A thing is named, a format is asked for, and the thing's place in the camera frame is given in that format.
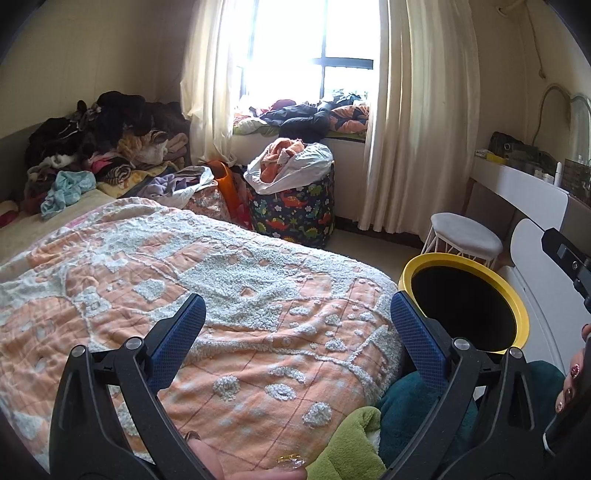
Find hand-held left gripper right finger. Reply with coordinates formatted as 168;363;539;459
383;292;546;480

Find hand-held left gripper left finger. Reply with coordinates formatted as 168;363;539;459
48;294;206;480

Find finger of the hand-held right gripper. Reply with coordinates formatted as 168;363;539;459
540;226;591;291

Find yellow rimmed black bin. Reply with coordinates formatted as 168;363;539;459
398;253;530;374

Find person's right hand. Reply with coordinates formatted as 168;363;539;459
554;322;591;416

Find person's left hand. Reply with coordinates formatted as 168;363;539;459
185;431;308;480

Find white drawer cabinet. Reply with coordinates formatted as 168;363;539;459
499;218;591;370

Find clear cosmetic organizer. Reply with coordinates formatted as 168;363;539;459
561;157;591;199

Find orange white quilt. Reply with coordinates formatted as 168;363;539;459
0;198;407;480

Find teal fleece garment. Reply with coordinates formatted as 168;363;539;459
376;360;566;480

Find dark toiletry bag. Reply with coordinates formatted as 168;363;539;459
488;131;557;176

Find green fleece garment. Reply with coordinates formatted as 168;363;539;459
305;406;382;480

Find heart shaped mirror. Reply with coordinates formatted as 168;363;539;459
536;83;591;162

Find floral fabric bag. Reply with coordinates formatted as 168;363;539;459
185;182;232;227

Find lilac and white clothes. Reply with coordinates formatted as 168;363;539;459
139;165;217;208

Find orange bag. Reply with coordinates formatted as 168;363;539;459
208;161;252;232

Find dinosaur print storage bag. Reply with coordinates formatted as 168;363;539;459
249;166;335;243

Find light blue garment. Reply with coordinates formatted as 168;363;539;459
41;171;97;219

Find beige bed sheet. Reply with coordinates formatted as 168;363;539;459
0;191;116;259

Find wide cream curtain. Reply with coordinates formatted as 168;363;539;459
358;0;481;234

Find orange fleece clothes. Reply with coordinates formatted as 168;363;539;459
259;137;305;183

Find white plastic bag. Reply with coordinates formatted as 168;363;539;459
244;142;334;195

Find red cloth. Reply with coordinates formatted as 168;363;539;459
0;200;21;229

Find pile of dark clothes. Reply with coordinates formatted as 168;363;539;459
23;91;192;217

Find heap of clothes on sill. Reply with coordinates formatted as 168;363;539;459
233;90;370;137

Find narrow cream curtain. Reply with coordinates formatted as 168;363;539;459
180;0;252;167

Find black framed window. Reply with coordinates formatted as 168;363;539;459
235;0;384;109

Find white wire stool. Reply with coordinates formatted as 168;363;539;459
420;212;504;271

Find wall cable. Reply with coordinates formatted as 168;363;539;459
526;18;546;80

